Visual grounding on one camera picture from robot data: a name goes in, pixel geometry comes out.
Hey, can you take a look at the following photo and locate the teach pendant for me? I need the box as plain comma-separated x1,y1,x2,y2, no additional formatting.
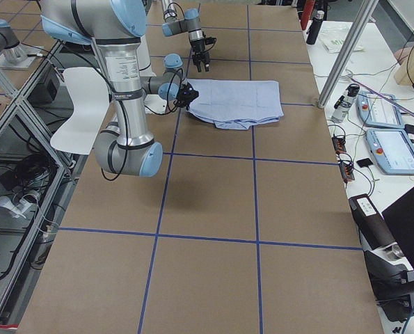
366,129,414,175
356,91,404,129

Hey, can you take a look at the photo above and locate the light blue striped shirt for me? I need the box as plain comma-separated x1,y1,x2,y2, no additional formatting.
189,79,284,130

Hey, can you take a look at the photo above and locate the upper teach pendant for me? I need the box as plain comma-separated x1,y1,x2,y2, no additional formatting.
356,91,404,129

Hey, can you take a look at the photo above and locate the upper small circuit board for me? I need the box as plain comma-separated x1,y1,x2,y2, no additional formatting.
332,136,347,154

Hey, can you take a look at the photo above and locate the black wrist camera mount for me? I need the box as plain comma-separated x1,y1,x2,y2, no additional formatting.
204,37,216,45

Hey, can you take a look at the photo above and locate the aluminium frame post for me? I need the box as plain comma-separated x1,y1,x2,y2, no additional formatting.
317,0,379,109

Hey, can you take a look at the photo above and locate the small circuit board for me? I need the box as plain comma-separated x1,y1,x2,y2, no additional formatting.
332,136,347,154
339,160,355,183

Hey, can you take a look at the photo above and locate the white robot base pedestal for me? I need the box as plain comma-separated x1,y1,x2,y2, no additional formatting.
136,35,167,114

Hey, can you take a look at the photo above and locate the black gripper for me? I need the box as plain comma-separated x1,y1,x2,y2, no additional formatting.
175,83,199,110
189,38,210,72

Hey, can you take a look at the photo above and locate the black labelled box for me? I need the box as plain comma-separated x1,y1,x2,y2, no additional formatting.
349,194,396,250

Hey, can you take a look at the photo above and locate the white plastic chair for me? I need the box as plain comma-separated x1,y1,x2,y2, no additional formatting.
50,67,109,155

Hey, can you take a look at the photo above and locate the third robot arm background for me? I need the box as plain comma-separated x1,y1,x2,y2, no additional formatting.
0,19,28,63

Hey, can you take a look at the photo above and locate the white paper bag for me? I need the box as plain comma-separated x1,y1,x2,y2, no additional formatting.
318,26,349,54

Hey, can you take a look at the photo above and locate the lower small circuit board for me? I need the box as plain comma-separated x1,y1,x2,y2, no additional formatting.
339,160,355,183

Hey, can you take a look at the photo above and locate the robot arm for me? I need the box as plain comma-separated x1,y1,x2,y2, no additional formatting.
41,1,199,177
161,1,216,72

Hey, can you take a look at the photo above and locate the lower teach pendant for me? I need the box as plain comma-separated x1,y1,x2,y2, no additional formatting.
366,129,414,175

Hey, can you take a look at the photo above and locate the black monitor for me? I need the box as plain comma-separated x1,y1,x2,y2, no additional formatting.
382,187,414,269

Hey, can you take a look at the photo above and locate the black water bottle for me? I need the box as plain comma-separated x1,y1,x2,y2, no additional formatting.
306,10,325,45

